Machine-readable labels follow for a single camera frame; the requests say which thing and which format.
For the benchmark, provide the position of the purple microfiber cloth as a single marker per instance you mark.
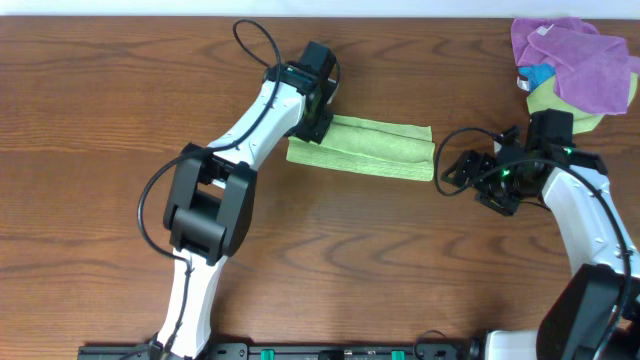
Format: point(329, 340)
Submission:
point(593, 71)

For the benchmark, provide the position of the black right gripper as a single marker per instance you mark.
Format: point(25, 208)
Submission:
point(486, 183)

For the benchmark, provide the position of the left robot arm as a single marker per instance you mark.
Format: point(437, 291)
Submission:
point(210, 203)

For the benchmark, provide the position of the blue cloth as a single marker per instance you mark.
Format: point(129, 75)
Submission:
point(531, 77)

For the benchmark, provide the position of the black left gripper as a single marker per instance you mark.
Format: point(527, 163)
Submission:
point(313, 128)

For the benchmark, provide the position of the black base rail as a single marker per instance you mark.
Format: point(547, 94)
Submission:
point(444, 350)

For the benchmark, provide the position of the green microfiber cloth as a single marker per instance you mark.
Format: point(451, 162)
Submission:
point(369, 147)

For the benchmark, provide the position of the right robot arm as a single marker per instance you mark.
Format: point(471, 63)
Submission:
point(597, 314)

